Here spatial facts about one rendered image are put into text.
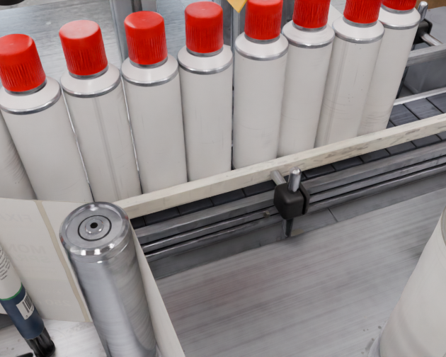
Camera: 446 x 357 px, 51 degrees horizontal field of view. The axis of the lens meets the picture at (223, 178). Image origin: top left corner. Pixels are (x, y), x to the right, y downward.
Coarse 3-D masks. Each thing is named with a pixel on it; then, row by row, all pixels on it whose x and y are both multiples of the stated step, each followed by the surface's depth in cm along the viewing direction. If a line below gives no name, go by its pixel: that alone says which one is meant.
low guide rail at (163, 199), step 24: (432, 120) 57; (336, 144) 53; (360, 144) 54; (384, 144) 55; (264, 168) 51; (288, 168) 52; (312, 168) 54; (168, 192) 48; (192, 192) 49; (216, 192) 50
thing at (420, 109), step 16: (432, 96) 66; (400, 112) 63; (416, 112) 63; (432, 112) 63; (400, 144) 59; (416, 144) 59; (352, 160) 57; (368, 160) 57; (288, 176) 55; (304, 176) 55; (240, 192) 53; (256, 192) 53; (176, 208) 51; (192, 208) 51; (144, 224) 51
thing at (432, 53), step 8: (424, 48) 59; (432, 48) 59; (440, 48) 59; (408, 56) 58; (416, 56) 58; (424, 56) 59; (432, 56) 59; (440, 56) 60; (408, 64) 59; (232, 96) 52; (232, 104) 53; (72, 128) 48
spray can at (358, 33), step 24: (360, 0) 44; (336, 24) 47; (360, 24) 45; (336, 48) 47; (360, 48) 46; (336, 72) 49; (360, 72) 48; (336, 96) 50; (360, 96) 50; (336, 120) 52; (360, 120) 54
